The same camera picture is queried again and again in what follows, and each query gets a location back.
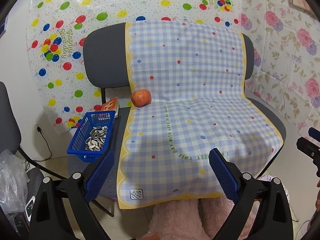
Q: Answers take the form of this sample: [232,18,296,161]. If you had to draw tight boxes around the right hand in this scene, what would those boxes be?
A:
[308,190,320,229]

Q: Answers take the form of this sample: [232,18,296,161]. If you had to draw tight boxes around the sunflower seeds pile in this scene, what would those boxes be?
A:
[85,126,108,151]

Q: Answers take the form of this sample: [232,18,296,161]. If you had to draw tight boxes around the pink fluffy trousers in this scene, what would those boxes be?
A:
[139,195,253,240]

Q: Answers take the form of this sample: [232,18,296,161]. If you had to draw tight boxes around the blue plastic basket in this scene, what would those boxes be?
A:
[67,111,116,163]

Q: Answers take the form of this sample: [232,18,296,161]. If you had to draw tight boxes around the clear plastic bag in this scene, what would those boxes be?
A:
[0,150,29,232]

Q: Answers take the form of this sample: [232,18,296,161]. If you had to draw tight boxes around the floral pattern sheet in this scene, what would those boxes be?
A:
[241,0,319,137]

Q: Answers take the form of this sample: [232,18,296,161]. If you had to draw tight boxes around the red apple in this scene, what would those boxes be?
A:
[131,89,152,107]

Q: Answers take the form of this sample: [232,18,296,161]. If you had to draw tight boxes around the blue checkered cloth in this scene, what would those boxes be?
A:
[117,20,284,210]

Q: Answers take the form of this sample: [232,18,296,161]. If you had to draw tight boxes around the grey office chair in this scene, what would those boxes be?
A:
[67,22,287,217]

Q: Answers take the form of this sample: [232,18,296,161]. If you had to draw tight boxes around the balloon pattern plastic sheet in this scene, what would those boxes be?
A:
[27,0,241,134]

